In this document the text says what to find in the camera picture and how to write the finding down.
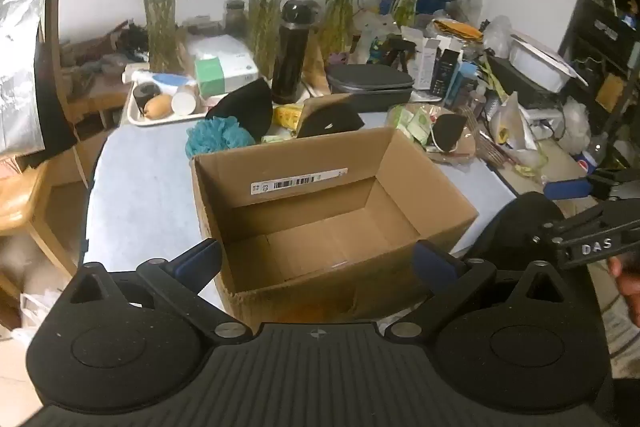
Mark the black carton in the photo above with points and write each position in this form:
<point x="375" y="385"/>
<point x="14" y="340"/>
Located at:
<point x="442" y="72"/>

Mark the bag of green wipes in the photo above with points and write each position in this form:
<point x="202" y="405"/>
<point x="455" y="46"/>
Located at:
<point x="415" y="122"/>

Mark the glass jar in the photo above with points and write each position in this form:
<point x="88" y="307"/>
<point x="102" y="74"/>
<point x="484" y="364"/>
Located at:
<point x="235" y="17"/>

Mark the black shelf rack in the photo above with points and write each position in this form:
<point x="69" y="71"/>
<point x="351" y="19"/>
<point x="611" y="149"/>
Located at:
<point x="610" y="22"/>

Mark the brown egg-shaped case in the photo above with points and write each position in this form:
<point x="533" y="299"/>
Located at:
<point x="159" y="107"/>

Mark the grey zip case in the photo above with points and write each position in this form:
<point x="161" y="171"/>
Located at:
<point x="370" y="87"/>

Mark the white plastic tray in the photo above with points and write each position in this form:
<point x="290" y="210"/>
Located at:
<point x="150" y="121"/>

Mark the white carton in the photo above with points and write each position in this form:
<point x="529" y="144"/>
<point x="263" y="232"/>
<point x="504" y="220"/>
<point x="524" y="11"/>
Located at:
<point x="425" y="67"/>

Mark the black soft cap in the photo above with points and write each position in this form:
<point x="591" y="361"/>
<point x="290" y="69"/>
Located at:
<point x="247" y="107"/>

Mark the blue carton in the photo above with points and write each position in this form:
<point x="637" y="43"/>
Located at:
<point x="460" y="84"/>

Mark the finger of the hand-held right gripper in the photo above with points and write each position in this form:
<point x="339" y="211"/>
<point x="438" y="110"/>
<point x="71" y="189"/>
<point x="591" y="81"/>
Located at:
<point x="565" y="189"/>
<point x="580" y="224"/>

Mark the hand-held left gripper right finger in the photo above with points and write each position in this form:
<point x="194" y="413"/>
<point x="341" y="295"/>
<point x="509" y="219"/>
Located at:
<point x="432" y="259"/>

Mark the cluttered wooden side table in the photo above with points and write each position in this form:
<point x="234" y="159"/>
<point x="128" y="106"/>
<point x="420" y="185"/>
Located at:
<point x="95" y="92"/>

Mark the black plush cushion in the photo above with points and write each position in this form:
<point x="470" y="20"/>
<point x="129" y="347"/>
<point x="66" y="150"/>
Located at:
<point x="515" y="222"/>

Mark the orange yellow bag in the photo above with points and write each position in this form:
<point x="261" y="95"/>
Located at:
<point x="457" y="29"/>

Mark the silver foil sheet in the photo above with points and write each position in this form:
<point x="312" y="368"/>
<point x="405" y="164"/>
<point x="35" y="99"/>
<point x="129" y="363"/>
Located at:
<point x="20" y="57"/>

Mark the person's right hand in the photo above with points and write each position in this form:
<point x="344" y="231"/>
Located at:
<point x="627" y="287"/>

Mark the brown cardboard box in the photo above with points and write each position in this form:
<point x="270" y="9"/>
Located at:
<point x="310" y="207"/>

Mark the black pad with cardboard sleeve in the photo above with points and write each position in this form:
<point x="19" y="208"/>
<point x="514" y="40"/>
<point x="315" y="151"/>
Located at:
<point x="327" y="122"/>

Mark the white spray bottle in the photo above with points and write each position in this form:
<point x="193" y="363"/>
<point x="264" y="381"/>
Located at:
<point x="170" y="79"/>

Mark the plastic soda bottle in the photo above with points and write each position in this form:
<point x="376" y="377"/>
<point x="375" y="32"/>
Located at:
<point x="592" y="154"/>

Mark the black equipment box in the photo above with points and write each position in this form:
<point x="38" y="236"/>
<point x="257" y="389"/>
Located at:
<point x="515" y="82"/>

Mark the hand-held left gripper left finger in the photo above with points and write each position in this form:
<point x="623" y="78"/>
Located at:
<point x="200" y="257"/>

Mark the white orange pill bottle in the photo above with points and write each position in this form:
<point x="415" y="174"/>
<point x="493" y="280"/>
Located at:
<point x="183" y="103"/>

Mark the wooden chair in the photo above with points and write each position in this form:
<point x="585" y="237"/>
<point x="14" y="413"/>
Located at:
<point x="30" y="207"/>

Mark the green white tissue box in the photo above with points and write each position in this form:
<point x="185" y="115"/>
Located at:
<point x="210" y="74"/>

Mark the white plastic container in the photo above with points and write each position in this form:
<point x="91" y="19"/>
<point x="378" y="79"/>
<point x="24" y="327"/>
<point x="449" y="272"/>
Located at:
<point x="540" y="67"/>

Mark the black tape roll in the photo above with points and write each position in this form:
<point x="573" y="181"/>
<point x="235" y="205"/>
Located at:
<point x="145" y="94"/>

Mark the white plastic bag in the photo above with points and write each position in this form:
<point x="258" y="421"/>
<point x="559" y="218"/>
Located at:
<point x="515" y="122"/>

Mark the yellow wipes packet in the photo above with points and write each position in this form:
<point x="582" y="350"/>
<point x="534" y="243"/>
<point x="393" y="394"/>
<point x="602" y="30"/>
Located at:
<point x="287" y="116"/>

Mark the black garment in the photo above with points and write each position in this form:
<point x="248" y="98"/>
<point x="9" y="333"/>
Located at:
<point x="52" y="107"/>

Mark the white wrapped package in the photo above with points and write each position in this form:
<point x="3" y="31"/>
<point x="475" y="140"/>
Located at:
<point x="220" y="43"/>

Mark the teal bath pouf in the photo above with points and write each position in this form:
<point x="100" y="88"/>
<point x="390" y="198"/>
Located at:
<point x="220" y="137"/>

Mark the black thermos bottle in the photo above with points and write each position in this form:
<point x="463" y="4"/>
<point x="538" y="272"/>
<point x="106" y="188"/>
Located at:
<point x="292" y="62"/>

